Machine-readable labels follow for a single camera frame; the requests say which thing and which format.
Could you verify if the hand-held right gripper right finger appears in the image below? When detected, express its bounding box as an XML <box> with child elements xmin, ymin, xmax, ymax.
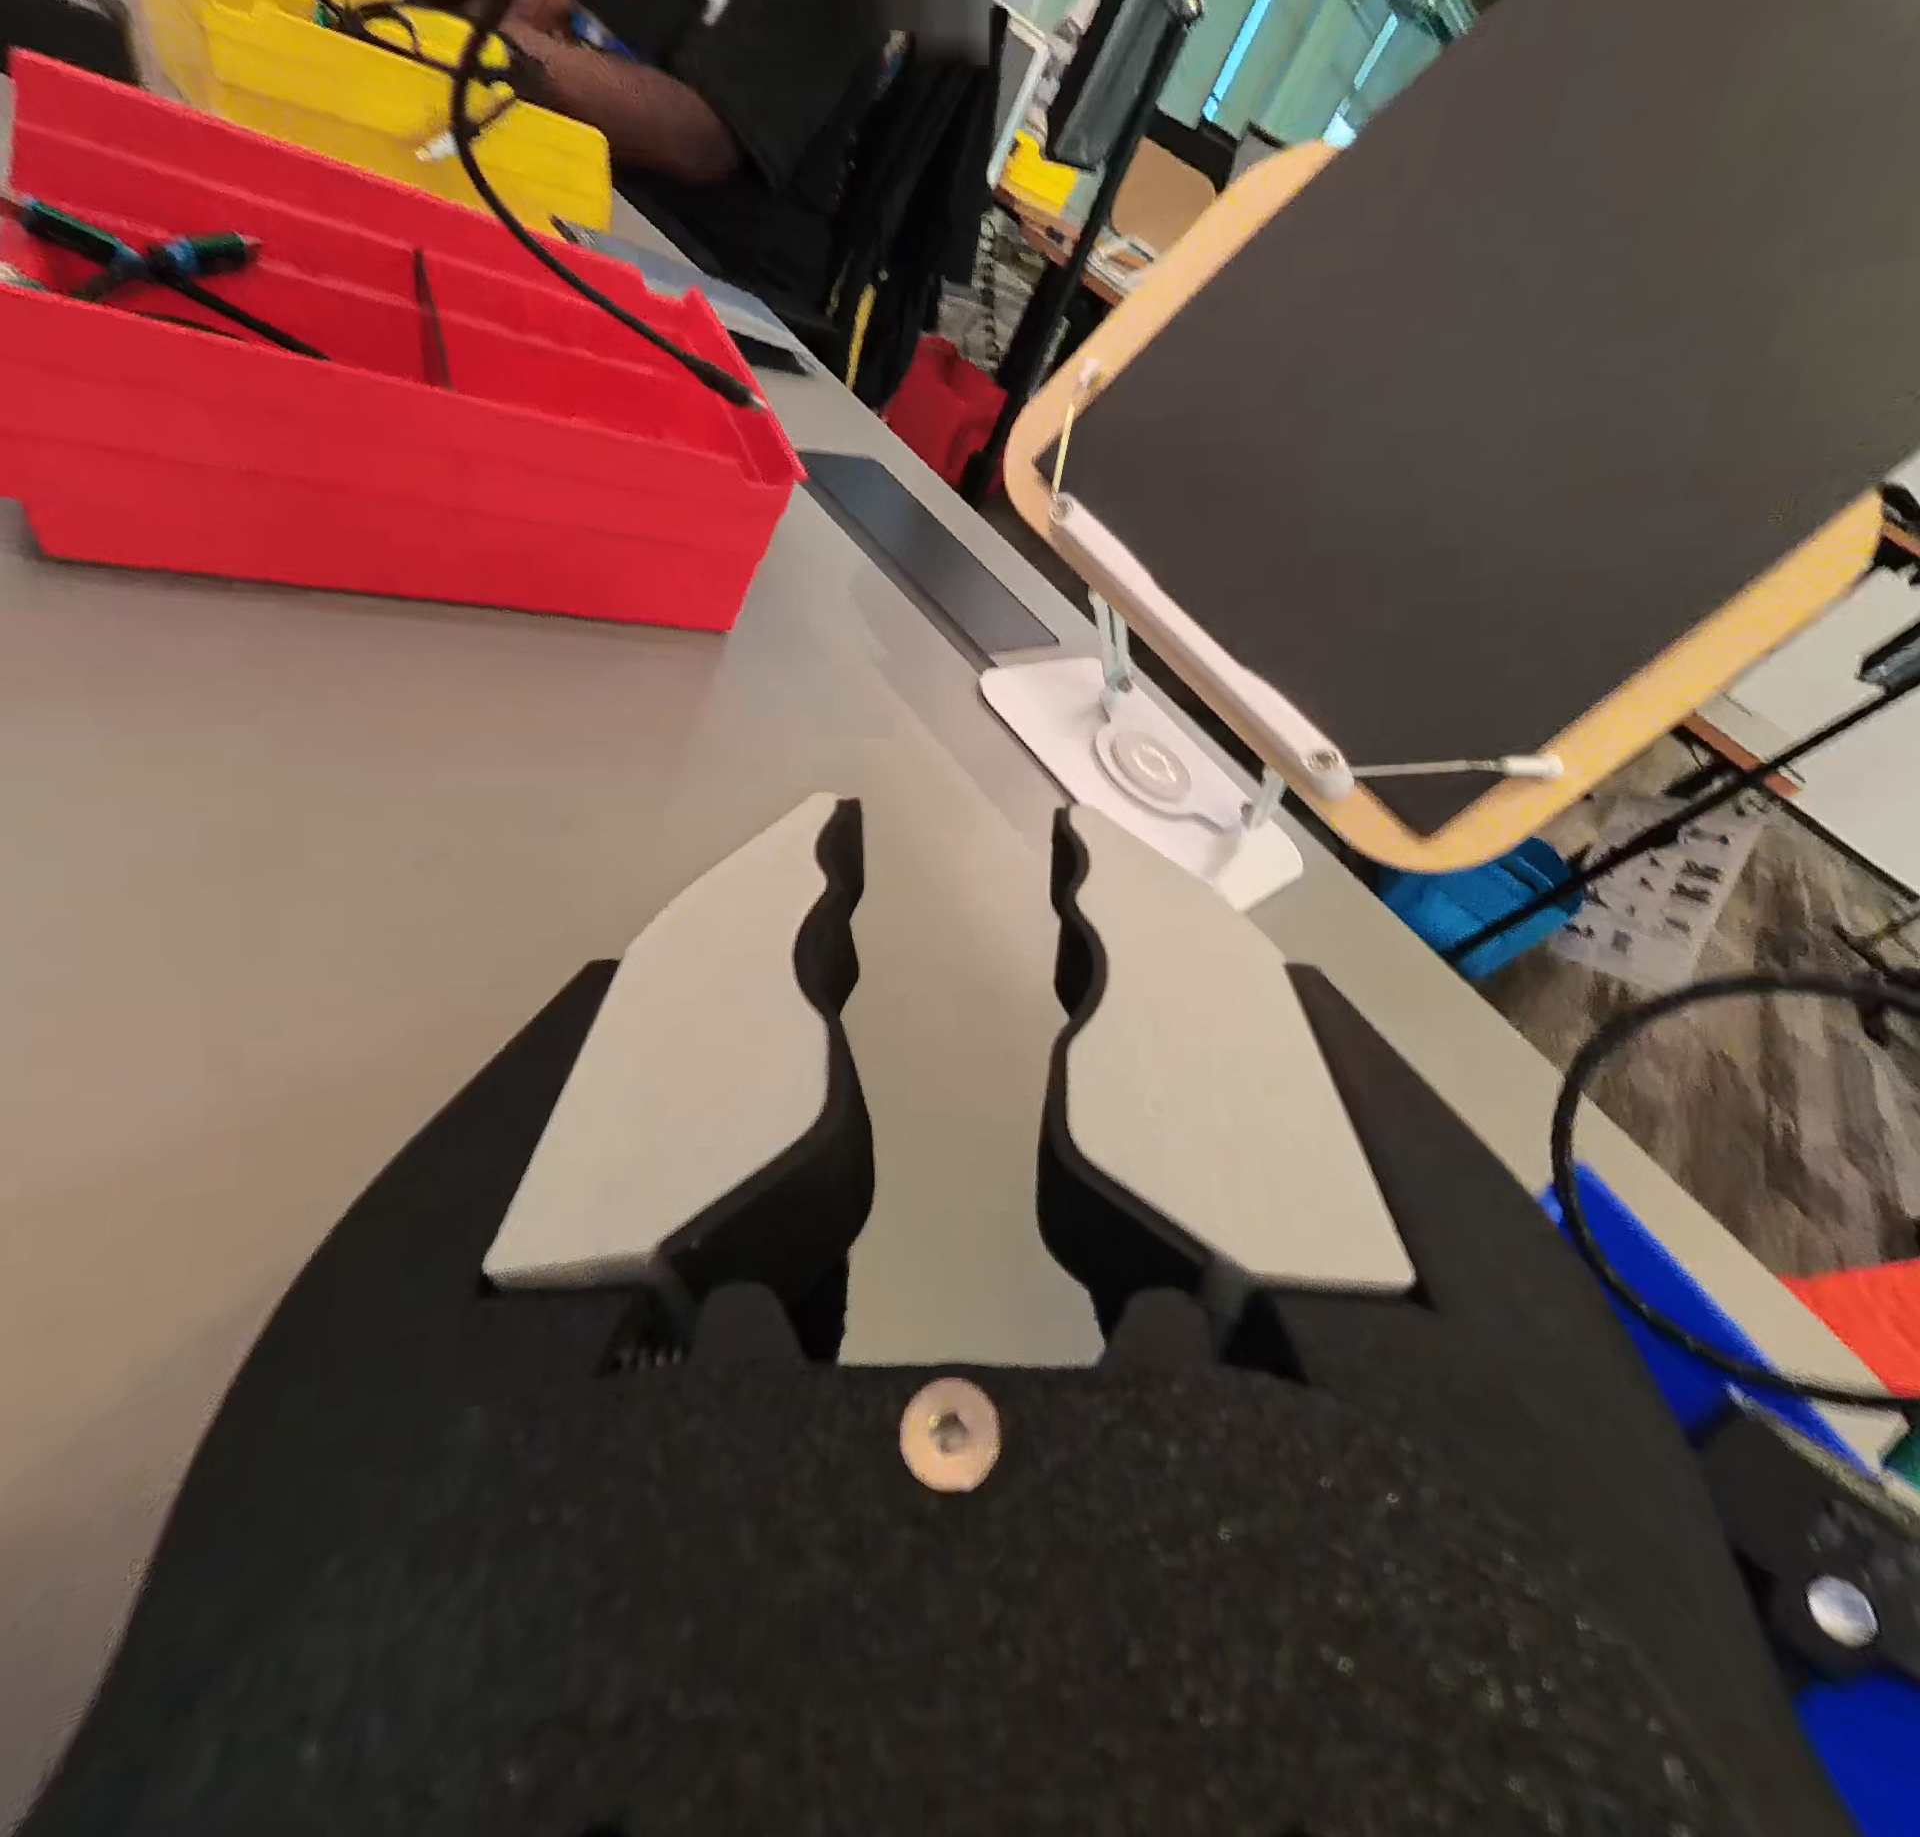
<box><xmin>1041</xmin><ymin>802</ymin><xmax>1417</xmax><ymax>1364</ymax></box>

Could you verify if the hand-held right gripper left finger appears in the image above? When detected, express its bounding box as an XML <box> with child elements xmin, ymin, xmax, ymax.
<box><xmin>486</xmin><ymin>794</ymin><xmax>877</xmax><ymax>1358</ymax></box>

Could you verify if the smooth black hub cable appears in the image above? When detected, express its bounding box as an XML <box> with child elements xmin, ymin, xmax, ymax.
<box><xmin>1551</xmin><ymin>968</ymin><xmax>1920</xmax><ymax>1419</ymax></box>

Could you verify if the blue plastic bin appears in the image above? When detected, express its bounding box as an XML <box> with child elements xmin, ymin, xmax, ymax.
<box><xmin>1540</xmin><ymin>1162</ymin><xmax>1920</xmax><ymax>1837</ymax></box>

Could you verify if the red plastic bin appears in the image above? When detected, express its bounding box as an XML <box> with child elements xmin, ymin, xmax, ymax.
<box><xmin>0</xmin><ymin>51</ymin><xmax>806</xmax><ymax>632</ymax></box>

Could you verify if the black usb hub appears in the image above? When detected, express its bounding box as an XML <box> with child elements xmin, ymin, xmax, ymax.
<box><xmin>1710</xmin><ymin>1412</ymin><xmax>1920</xmax><ymax>1694</ymax></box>

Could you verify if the orange floor marker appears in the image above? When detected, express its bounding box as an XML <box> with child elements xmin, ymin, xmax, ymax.
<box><xmin>1792</xmin><ymin>1263</ymin><xmax>1920</xmax><ymax>1394</ymax></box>

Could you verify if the tablet stand with dark board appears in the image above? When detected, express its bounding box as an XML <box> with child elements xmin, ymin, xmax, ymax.
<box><xmin>1006</xmin><ymin>0</ymin><xmax>1920</xmax><ymax>872</ymax></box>

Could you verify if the yellow plastic bin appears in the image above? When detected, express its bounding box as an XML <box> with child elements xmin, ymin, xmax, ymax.
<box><xmin>120</xmin><ymin>0</ymin><xmax>618</xmax><ymax>234</ymax></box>

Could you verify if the white bar with wire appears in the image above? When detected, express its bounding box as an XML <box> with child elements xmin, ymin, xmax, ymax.
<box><xmin>1043</xmin><ymin>368</ymin><xmax>1567</xmax><ymax>805</ymax></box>

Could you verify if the black braided cable green plug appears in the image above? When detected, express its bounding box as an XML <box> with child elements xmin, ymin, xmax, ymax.
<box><xmin>0</xmin><ymin>187</ymin><xmax>332</xmax><ymax>359</ymax></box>

